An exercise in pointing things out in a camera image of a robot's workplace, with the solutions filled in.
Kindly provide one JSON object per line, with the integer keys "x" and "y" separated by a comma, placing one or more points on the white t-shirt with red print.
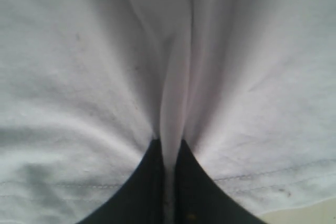
{"x": 86, "y": 85}

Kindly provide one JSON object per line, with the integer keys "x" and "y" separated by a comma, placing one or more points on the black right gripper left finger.
{"x": 140, "y": 198}

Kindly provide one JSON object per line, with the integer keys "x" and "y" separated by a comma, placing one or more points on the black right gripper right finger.
{"x": 199, "y": 200}

